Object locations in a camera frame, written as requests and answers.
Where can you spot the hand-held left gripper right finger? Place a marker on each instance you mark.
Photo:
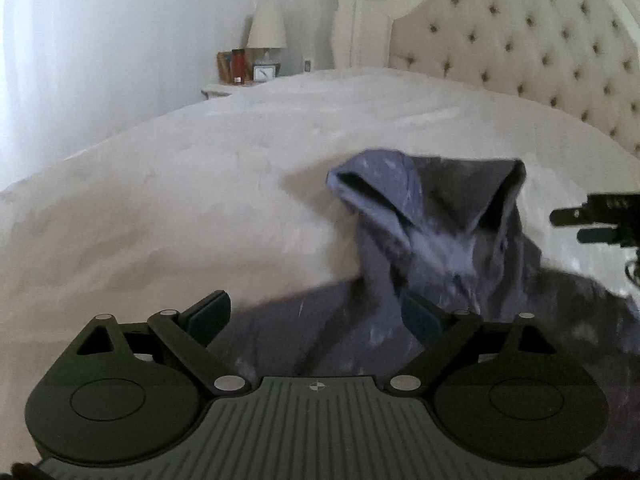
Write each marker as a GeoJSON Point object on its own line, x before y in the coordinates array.
{"type": "Point", "coordinates": [420, 325]}

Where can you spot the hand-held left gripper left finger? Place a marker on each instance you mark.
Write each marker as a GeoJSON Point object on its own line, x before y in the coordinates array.
{"type": "Point", "coordinates": [210, 321]}

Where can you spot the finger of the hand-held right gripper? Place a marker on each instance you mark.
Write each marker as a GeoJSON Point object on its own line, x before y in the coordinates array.
{"type": "Point", "coordinates": [567, 216]}
{"type": "Point", "coordinates": [597, 236]}

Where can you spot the blue-grey speckled garment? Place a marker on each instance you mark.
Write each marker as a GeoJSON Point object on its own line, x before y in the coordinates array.
{"type": "Point", "coordinates": [450, 200]}

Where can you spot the white bed blanket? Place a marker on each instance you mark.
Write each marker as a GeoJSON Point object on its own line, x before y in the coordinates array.
{"type": "Point", "coordinates": [175, 195]}

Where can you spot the tufted cream headboard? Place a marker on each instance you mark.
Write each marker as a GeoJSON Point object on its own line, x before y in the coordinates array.
{"type": "Point", "coordinates": [510, 25]}

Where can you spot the white nightstand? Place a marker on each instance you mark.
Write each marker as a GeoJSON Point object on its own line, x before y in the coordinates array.
{"type": "Point", "coordinates": [220, 91]}

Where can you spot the small white clock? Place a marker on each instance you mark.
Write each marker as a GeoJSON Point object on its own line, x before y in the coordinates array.
{"type": "Point", "coordinates": [263, 71]}

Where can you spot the white curtain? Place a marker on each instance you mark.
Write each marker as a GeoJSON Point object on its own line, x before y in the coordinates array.
{"type": "Point", "coordinates": [100, 45]}

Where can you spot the white table lamp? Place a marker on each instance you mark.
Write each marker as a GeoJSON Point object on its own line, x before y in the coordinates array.
{"type": "Point", "coordinates": [266, 27]}

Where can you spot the wooden picture frame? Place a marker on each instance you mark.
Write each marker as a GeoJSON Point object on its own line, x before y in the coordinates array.
{"type": "Point", "coordinates": [223, 66]}

